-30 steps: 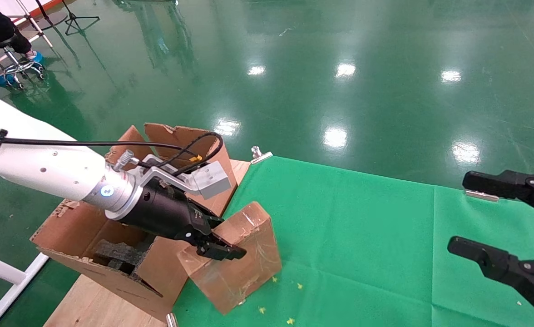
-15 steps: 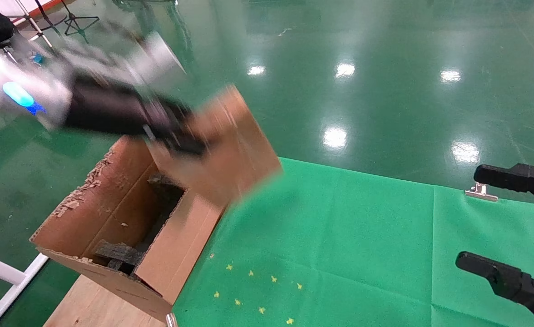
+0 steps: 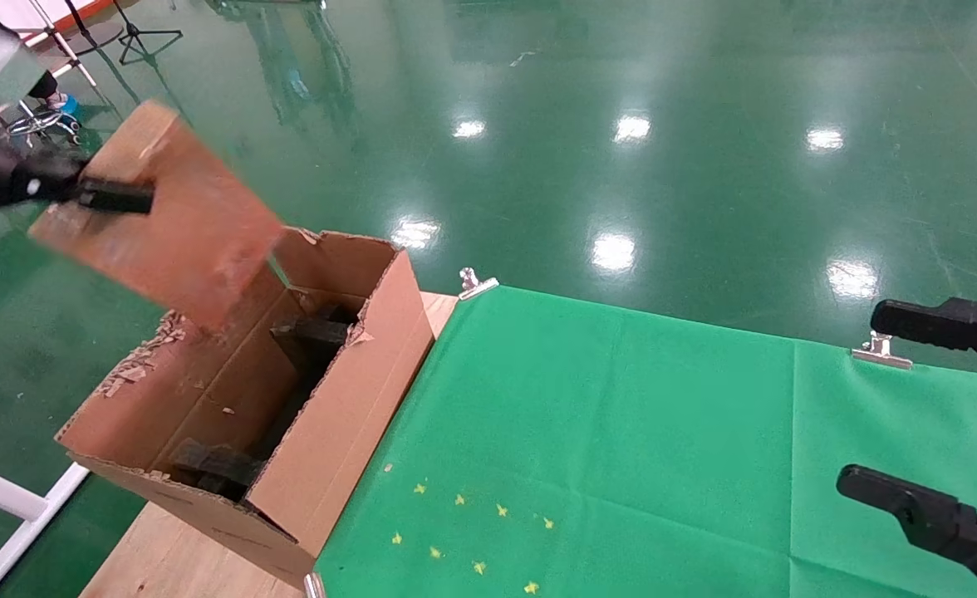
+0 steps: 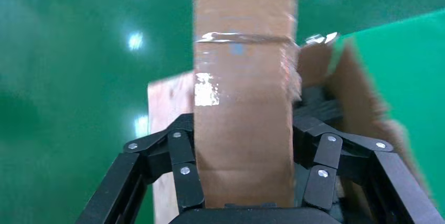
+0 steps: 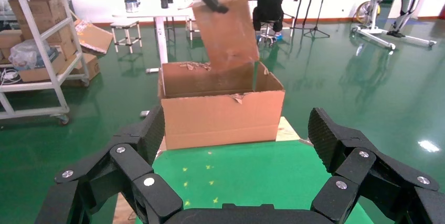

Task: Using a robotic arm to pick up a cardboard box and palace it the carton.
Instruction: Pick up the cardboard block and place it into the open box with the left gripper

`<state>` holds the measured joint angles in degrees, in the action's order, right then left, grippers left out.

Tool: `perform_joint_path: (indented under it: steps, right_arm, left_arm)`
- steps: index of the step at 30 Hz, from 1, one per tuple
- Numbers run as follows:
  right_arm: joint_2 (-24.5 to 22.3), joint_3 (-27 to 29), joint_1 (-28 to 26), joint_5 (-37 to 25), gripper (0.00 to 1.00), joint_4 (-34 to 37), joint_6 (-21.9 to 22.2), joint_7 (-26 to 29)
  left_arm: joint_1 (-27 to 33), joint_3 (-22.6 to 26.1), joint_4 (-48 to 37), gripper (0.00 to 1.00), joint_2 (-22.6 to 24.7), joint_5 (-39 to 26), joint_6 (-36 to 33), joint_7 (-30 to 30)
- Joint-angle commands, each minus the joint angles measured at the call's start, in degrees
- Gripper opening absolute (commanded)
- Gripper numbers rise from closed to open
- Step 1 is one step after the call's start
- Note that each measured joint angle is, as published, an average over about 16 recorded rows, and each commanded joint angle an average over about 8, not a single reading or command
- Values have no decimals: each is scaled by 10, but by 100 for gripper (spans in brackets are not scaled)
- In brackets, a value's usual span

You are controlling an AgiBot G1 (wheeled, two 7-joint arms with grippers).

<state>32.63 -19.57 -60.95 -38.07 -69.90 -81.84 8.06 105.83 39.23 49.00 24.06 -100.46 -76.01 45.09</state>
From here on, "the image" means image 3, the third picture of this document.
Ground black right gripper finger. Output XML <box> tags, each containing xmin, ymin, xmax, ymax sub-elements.
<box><xmin>836</xmin><ymin>465</ymin><xmax>977</xmax><ymax>598</ymax></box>
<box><xmin>869</xmin><ymin>297</ymin><xmax>977</xmax><ymax>381</ymax></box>

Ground brown cardboard piece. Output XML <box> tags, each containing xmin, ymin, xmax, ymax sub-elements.
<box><xmin>27</xmin><ymin>100</ymin><xmax>286</xmax><ymax>333</ymax></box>

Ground large open cardboard carton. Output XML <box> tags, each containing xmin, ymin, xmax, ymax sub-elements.
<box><xmin>55</xmin><ymin>228</ymin><xmax>438</xmax><ymax>591</ymax></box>

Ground chrome swivel stool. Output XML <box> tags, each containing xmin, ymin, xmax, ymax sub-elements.
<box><xmin>2</xmin><ymin>100</ymin><xmax>84</xmax><ymax>149</ymax></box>

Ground person in black clothes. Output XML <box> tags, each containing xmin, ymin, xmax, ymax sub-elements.
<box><xmin>0</xmin><ymin>0</ymin><xmax>82</xmax><ymax>121</ymax></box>

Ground black pole stand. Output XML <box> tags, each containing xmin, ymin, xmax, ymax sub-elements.
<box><xmin>63</xmin><ymin>0</ymin><xmax>125</xmax><ymax>57</ymax></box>

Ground black tripod stand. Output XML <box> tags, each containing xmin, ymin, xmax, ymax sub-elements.
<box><xmin>110</xmin><ymin>0</ymin><xmax>184</xmax><ymax>66</ymax></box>

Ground black foam block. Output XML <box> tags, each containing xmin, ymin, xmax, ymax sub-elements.
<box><xmin>268</xmin><ymin>306</ymin><xmax>365</xmax><ymax>433</ymax></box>
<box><xmin>171</xmin><ymin>439</ymin><xmax>267</xmax><ymax>503</ymax></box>

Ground green cloth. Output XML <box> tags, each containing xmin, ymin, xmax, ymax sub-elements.
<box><xmin>314</xmin><ymin>285</ymin><xmax>977</xmax><ymax>598</ymax></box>

